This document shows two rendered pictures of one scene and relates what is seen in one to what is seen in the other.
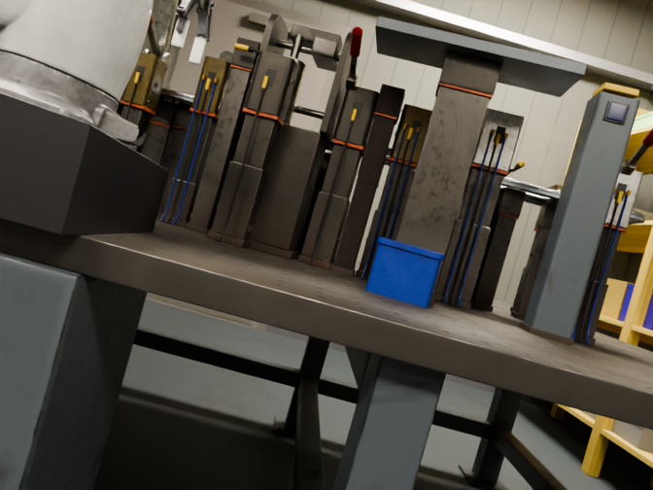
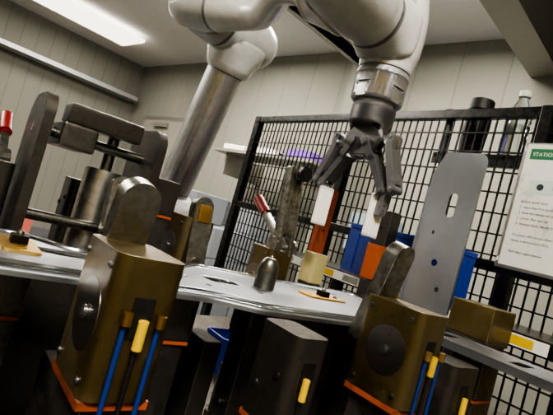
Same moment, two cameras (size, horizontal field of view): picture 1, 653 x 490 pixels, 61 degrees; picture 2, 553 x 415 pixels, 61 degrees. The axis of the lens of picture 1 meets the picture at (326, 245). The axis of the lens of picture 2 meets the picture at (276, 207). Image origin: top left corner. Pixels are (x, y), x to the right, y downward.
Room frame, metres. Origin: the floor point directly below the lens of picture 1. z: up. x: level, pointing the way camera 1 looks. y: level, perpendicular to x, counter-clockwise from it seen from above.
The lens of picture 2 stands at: (1.94, -0.14, 1.10)
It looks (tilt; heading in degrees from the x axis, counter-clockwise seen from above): 2 degrees up; 137
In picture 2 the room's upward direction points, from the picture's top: 16 degrees clockwise
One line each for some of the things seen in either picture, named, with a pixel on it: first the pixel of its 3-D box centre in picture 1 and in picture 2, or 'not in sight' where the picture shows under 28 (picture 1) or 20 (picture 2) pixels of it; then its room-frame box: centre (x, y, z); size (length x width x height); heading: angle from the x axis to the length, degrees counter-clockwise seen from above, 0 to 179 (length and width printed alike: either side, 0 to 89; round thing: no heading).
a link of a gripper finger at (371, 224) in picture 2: (197, 51); (374, 216); (1.50, 0.48, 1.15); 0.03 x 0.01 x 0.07; 83
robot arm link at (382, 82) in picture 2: not in sight; (378, 90); (1.44, 0.49, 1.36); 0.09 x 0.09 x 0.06
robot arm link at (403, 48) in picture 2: not in sight; (392, 26); (1.44, 0.47, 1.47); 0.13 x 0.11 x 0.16; 99
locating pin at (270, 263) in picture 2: not in sight; (266, 277); (1.43, 0.36, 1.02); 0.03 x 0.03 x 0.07
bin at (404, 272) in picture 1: (403, 271); not in sight; (0.93, -0.14, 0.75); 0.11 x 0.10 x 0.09; 84
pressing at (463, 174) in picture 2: not in sight; (441, 233); (1.48, 0.75, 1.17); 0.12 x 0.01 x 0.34; 174
